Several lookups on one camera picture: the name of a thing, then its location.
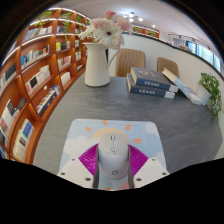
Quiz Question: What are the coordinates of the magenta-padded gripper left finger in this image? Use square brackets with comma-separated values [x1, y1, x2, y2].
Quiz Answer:
[57, 143, 100, 190]

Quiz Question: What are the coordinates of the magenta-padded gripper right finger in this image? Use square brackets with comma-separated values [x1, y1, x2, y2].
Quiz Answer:
[127, 144, 170, 190]

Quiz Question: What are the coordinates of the white computer mouse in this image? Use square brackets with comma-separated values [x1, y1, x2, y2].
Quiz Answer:
[97, 133, 130, 180]

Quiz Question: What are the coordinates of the pastel printed mouse pad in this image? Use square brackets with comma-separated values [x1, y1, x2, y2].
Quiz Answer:
[57, 118, 168, 191]

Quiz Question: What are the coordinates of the blue and white book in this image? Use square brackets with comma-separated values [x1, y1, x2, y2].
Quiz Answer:
[179, 84, 204, 106]

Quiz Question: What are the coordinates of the green plant in white pot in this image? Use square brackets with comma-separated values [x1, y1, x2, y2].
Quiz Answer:
[196, 72, 223, 120]

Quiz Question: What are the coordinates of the orange wooden bookshelf unit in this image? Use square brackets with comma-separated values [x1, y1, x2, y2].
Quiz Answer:
[0, 7, 160, 164]

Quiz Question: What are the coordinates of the tan upholstered chair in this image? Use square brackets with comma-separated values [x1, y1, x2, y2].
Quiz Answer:
[156, 56, 179, 78]
[114, 48, 147, 78]

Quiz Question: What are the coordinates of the white vase with pink flowers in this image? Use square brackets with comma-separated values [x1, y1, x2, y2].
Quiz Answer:
[78, 10, 134, 88]

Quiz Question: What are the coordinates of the large window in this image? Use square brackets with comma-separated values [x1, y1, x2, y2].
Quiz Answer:
[186, 39, 223, 73]

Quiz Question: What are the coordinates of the ceiling lamp with round bulbs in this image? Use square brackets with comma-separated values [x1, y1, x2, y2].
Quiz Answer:
[121, 11, 145, 24]

